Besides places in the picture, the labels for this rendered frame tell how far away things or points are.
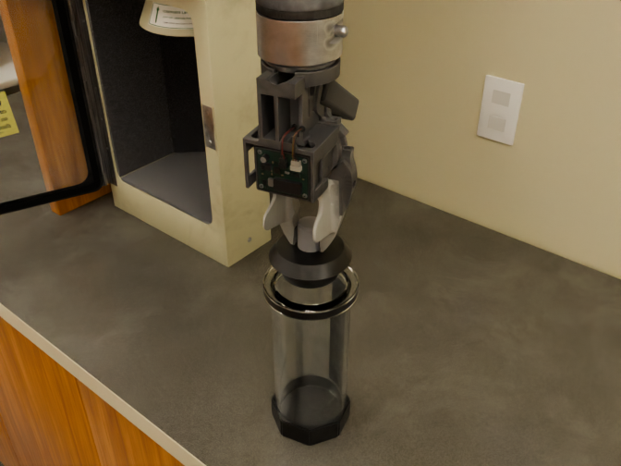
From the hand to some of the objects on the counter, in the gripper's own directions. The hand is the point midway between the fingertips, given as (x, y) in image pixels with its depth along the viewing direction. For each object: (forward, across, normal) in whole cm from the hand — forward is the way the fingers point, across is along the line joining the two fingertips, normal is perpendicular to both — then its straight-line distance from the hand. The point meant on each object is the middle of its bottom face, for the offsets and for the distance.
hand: (310, 233), depth 71 cm
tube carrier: (+28, 0, 0) cm, 28 cm away
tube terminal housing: (+29, -38, +40) cm, 62 cm away
